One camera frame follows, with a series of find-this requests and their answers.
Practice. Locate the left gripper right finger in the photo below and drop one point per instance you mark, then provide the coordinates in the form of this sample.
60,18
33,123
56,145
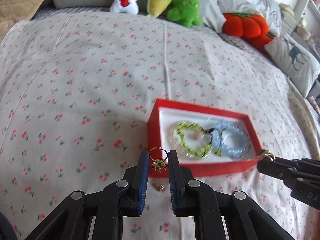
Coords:
183,196

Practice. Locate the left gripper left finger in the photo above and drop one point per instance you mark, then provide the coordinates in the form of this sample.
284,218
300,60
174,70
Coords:
137,178

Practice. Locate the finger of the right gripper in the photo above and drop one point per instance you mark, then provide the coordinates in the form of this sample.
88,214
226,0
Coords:
306,162
283,169

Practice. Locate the small gold charm earring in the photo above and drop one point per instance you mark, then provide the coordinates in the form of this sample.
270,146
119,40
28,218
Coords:
159,187

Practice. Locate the red jewelry box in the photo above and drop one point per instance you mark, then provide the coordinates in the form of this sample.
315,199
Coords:
210,141

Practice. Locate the deer print pillow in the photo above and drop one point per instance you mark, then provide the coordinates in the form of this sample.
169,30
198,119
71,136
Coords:
299,65

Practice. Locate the cherry print bedsheet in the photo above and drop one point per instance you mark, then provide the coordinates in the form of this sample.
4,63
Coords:
77,91

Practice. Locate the orange pumpkin plush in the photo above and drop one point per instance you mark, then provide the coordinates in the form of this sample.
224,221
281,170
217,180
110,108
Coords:
259,42
245,25

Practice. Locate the stack of books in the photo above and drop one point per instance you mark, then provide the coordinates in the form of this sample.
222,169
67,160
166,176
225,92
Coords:
288,18

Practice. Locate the white bookshelf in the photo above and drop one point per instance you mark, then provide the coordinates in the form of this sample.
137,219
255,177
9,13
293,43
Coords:
306,11

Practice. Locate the green tree plush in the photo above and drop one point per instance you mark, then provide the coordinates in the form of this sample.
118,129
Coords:
185,12

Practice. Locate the white doodle pillow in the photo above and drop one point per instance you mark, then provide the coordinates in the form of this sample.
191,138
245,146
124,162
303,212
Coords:
269,9

